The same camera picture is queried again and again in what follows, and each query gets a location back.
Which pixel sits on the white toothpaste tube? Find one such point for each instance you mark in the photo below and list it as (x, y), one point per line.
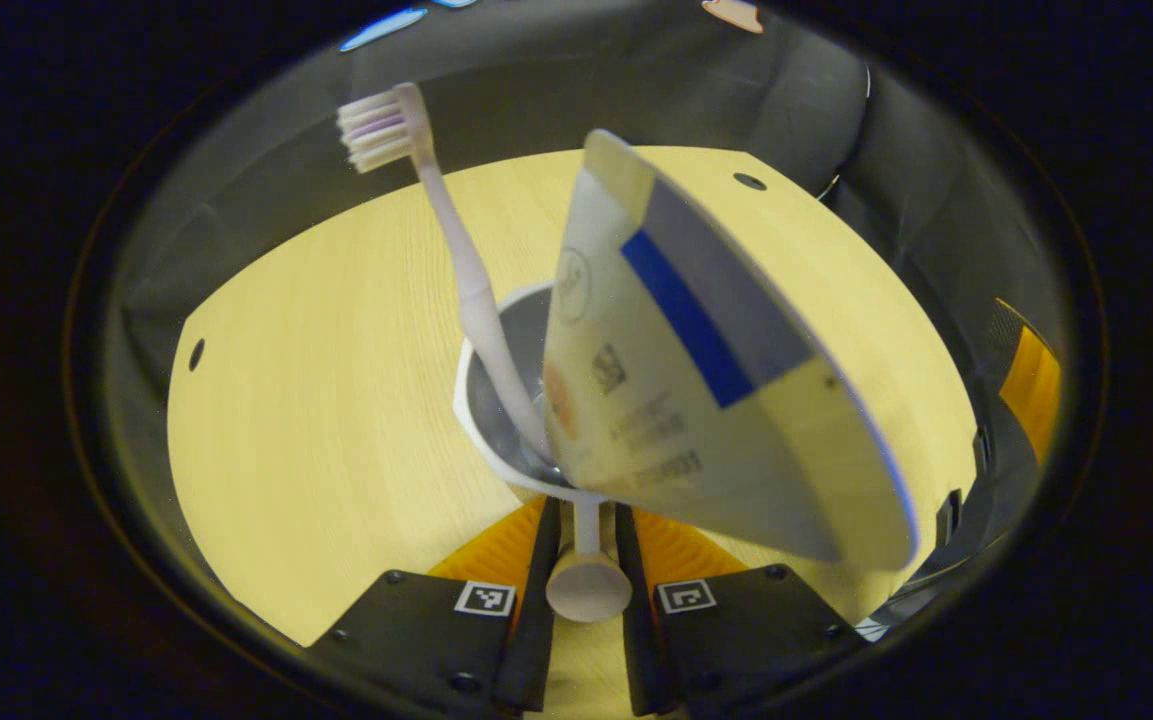
(696, 420)

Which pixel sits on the light wooden desktop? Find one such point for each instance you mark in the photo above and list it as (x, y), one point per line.
(316, 400)

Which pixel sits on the black backdrop cloth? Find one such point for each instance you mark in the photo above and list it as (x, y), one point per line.
(536, 90)

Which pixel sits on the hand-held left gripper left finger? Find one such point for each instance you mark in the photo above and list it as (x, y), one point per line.
(536, 620)

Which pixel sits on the pale pink toothbrush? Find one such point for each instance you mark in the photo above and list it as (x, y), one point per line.
(476, 290)

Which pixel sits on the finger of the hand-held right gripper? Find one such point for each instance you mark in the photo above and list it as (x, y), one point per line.
(1031, 390)

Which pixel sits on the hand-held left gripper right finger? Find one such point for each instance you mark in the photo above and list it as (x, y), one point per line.
(636, 620)

